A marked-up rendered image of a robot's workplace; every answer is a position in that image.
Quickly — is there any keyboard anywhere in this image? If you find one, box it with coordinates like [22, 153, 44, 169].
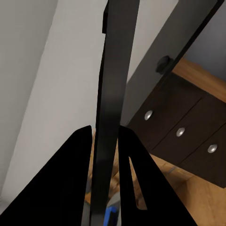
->
[89, 0, 140, 226]

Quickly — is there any folder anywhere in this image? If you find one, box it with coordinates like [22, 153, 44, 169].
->
[104, 206, 116, 226]

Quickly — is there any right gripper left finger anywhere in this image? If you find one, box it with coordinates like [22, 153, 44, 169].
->
[0, 125, 93, 226]

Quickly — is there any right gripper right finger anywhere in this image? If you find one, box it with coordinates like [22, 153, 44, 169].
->
[117, 125, 197, 226]

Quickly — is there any mouse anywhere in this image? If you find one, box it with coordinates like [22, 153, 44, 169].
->
[156, 56, 170, 73]

